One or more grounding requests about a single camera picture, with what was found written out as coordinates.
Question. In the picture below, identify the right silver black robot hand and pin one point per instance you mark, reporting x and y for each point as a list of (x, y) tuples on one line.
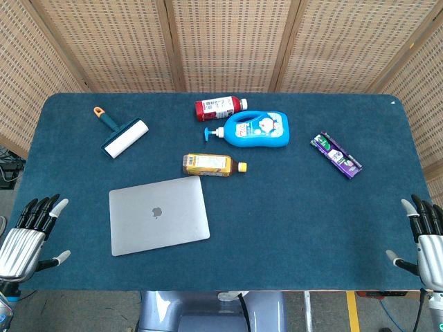
[(429, 252)]

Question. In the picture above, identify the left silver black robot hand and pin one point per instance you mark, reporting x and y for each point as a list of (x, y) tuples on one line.
[(20, 247)]

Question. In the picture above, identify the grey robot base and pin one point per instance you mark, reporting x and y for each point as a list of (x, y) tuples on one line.
[(211, 313)]

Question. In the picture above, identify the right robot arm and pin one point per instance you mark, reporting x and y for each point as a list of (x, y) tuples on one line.
[(435, 307)]

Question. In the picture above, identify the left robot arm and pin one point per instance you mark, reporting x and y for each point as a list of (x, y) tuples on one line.
[(6, 304)]

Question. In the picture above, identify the silver laptop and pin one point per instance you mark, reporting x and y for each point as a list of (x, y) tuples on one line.
[(158, 216)]

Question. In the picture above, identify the purple snack packet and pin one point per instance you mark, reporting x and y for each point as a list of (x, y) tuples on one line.
[(336, 155)]

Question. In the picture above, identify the teal lint roller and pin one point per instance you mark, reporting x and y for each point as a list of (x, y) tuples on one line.
[(121, 133)]

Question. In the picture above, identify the blue table mat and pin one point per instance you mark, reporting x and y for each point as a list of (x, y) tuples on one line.
[(277, 214)]

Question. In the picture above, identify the yellow tea bottle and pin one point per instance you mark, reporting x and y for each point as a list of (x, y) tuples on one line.
[(211, 165)]

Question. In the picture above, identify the blue pump detergent bottle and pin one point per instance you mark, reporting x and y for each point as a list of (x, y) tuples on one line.
[(256, 129)]

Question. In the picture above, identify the red drink bottle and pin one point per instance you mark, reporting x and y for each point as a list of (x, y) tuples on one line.
[(218, 108)]

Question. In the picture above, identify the woven folding screen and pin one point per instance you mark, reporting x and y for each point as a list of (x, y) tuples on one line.
[(221, 45)]

